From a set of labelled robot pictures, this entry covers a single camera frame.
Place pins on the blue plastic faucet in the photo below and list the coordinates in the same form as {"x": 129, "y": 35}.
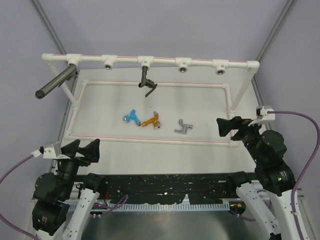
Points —
{"x": 132, "y": 117}

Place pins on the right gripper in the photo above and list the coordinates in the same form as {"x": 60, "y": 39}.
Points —
{"x": 225, "y": 125}

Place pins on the left aluminium frame post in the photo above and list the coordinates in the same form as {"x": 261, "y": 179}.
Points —
{"x": 36, "y": 4}

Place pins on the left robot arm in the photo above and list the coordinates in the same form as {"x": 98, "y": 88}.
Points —
{"x": 52, "y": 190}

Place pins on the dark grey lever faucet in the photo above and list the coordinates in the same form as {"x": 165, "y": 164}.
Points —
{"x": 145, "y": 82}

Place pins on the white slotted cable duct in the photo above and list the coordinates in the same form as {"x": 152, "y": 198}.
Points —
{"x": 182, "y": 207}

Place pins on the right aluminium frame post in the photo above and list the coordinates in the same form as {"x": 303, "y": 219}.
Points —
{"x": 277, "y": 26}

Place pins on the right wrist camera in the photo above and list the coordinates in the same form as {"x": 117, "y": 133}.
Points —
{"x": 264, "y": 115}

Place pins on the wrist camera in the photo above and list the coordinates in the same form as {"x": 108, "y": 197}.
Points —
{"x": 50, "y": 151}
{"x": 264, "y": 115}

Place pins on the white PVC pipe frame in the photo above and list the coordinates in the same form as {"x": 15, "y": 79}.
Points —
{"x": 182, "y": 63}

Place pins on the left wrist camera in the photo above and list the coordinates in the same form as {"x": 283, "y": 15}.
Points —
{"x": 50, "y": 151}

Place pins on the silver metal faucet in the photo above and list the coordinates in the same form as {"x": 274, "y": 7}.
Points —
{"x": 184, "y": 127}

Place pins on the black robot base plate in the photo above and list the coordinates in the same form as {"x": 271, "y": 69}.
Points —
{"x": 167, "y": 189}

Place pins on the orange faucet chrome knob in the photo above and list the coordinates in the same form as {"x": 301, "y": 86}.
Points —
{"x": 153, "y": 121}

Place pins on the aluminium frame post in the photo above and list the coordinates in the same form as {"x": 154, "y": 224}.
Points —
{"x": 36, "y": 4}
{"x": 277, "y": 26}

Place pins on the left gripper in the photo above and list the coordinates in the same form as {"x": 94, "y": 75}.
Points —
{"x": 91, "y": 151}

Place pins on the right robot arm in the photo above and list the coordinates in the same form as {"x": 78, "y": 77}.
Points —
{"x": 267, "y": 149}

